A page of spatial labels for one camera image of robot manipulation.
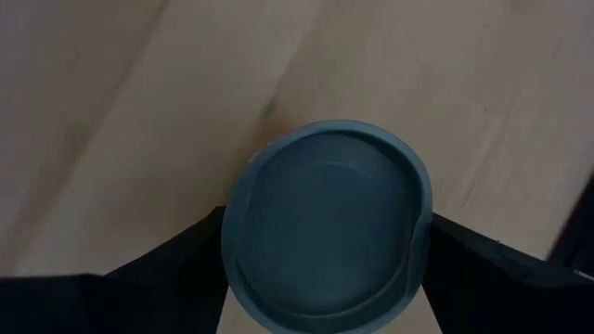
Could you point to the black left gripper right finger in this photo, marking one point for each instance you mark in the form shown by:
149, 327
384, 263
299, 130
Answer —
510, 297

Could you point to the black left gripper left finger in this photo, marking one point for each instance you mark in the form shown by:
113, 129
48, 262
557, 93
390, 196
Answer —
116, 306

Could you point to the food can with grey lid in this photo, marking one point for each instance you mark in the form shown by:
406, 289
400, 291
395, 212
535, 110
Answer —
325, 222

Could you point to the black aluminium table frame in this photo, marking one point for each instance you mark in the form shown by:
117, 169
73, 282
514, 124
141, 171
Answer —
580, 232

